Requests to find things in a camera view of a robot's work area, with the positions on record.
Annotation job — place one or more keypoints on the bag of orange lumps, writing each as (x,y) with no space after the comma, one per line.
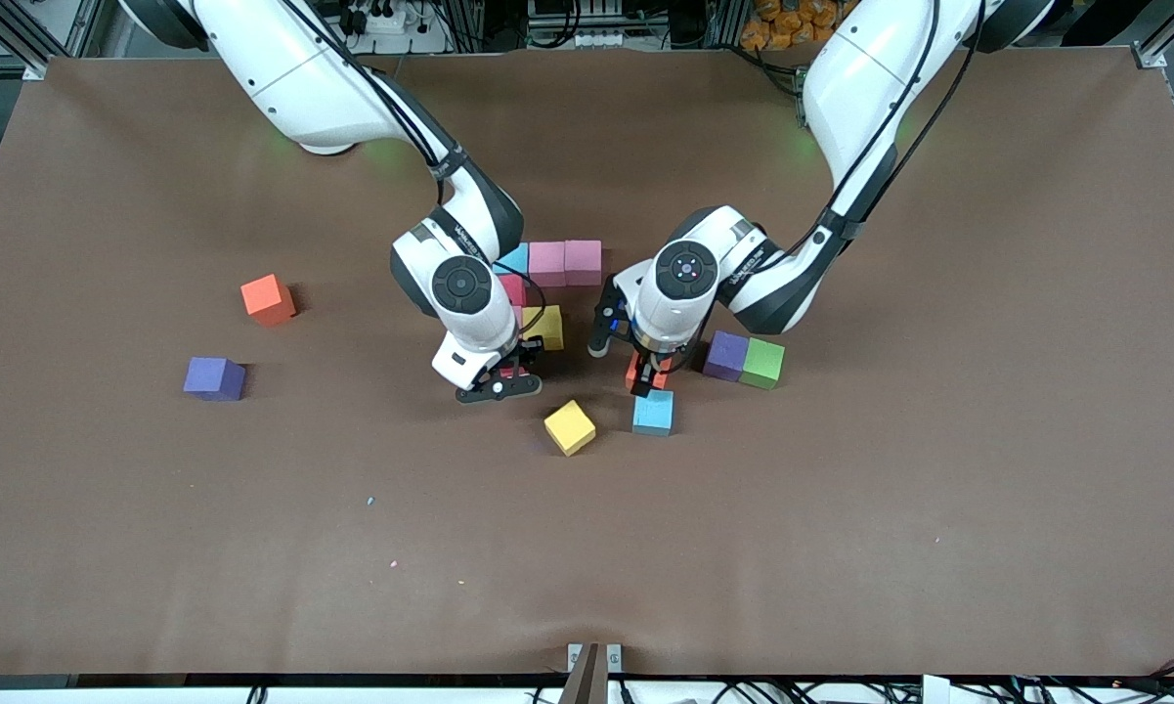
(782,27)

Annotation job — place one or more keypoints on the green foam cube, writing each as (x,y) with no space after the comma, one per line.
(762,363)

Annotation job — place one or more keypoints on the silver aluminium frame strut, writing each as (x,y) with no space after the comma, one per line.
(12,39)
(1173,24)

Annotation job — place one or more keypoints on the white power strip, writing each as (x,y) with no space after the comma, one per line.
(391,20)

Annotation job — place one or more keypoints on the purple foam cube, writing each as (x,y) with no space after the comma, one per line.
(724,355)
(213,377)

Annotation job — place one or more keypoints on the orange foam cube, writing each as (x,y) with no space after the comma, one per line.
(633,374)
(267,299)

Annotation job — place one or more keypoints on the camera mount post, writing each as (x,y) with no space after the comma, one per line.
(586,684)

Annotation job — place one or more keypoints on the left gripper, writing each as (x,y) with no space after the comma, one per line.
(652,364)

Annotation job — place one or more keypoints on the white table frame rail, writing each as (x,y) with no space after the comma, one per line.
(108,697)

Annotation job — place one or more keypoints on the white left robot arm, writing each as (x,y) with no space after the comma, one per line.
(841,78)

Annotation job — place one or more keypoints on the red foam cube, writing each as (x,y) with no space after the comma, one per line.
(513,289)
(513,373)

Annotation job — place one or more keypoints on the blue foam cube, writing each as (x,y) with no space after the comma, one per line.
(517,256)
(653,416)

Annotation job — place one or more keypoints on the brown table cover sheet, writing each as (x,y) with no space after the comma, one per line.
(841,538)

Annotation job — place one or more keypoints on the yellow foam cube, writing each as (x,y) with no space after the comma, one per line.
(570,427)
(547,325)

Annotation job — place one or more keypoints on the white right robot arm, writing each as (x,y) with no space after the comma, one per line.
(303,78)

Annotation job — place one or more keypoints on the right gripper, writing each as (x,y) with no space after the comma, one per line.
(520,358)

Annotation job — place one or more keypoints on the pink foam cube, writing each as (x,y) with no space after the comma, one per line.
(584,264)
(547,264)

